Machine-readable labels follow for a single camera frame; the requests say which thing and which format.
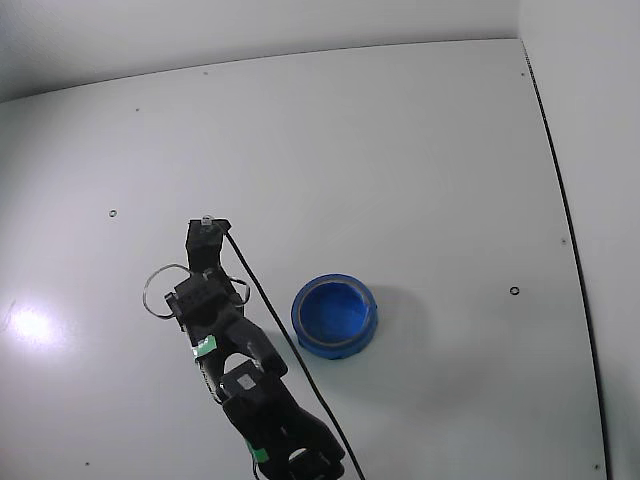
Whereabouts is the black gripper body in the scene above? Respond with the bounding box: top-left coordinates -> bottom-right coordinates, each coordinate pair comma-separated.
164,272 -> 246,334

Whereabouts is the blue tape roll bin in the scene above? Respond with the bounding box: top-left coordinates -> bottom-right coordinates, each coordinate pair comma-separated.
290,272 -> 377,360

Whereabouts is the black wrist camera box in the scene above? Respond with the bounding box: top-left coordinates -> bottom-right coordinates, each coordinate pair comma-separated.
185,215 -> 233,275

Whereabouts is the black camera cable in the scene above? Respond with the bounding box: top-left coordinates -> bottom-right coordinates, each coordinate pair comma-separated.
219,224 -> 366,480

